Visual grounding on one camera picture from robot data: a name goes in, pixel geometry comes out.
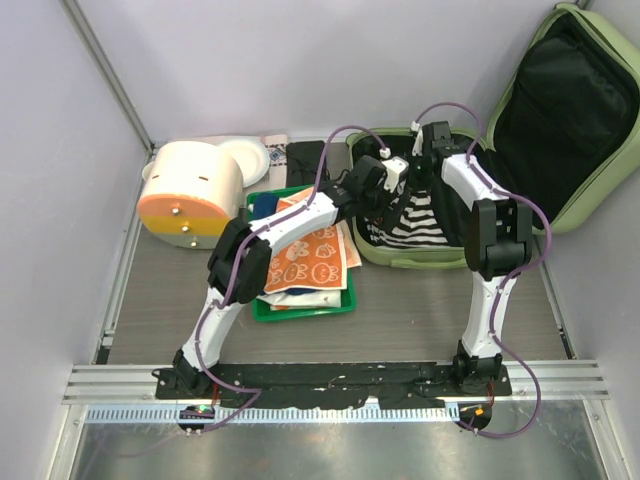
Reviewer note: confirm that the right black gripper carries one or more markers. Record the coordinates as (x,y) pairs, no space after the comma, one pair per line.
(416,185)

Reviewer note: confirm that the blue garment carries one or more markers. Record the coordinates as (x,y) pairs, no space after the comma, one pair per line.
(264,205)

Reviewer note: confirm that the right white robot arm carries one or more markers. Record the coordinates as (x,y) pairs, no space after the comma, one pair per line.
(498,242)

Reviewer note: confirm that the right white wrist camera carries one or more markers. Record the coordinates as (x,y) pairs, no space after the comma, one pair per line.
(416,131)

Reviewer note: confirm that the orange cartoon print towel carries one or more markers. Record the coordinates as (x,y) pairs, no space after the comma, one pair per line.
(317,261)

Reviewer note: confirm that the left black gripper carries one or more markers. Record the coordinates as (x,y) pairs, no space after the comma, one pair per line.
(384,213)

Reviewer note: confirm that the patterned cloth placemat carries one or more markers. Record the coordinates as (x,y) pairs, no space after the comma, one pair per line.
(275,178)

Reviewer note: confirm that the white slotted cable duct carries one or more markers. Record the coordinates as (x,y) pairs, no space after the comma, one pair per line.
(183,414)

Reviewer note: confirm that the white paper plate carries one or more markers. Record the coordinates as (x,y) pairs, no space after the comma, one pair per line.
(251,156)

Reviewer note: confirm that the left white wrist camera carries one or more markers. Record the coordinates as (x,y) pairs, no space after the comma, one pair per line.
(396,171)

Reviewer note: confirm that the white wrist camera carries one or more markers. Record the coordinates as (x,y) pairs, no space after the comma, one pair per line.
(396,171)
(416,131)

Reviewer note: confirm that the green plastic tray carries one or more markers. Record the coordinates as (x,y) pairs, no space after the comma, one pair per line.
(262,313)

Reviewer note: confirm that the green hard-shell suitcase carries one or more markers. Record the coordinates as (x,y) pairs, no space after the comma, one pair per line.
(564,134)

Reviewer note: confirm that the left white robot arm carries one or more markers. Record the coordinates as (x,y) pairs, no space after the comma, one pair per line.
(239,265)

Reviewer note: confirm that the black white striped shirt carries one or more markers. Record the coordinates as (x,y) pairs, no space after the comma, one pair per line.
(408,222)

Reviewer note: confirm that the cream round drawer cabinet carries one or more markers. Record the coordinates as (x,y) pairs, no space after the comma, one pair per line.
(191,191)

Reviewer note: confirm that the white garment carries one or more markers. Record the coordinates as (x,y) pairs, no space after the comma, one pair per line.
(317,299)

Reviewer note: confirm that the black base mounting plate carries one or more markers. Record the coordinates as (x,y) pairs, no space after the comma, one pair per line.
(330,386)

